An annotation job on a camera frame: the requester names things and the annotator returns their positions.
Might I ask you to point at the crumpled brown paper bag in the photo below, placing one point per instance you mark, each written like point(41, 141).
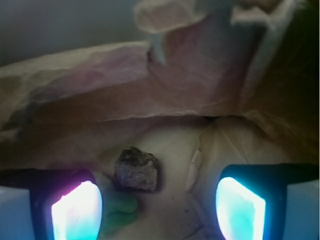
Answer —
point(235, 82)

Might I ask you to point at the green plush toy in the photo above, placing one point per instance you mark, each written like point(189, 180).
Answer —
point(119, 210)

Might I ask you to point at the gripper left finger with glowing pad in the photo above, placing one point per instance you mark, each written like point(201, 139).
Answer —
point(49, 204)

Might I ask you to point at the brown rough rock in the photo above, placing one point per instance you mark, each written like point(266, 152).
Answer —
point(137, 170)

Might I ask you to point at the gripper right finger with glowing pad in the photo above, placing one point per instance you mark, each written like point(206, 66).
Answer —
point(269, 201)

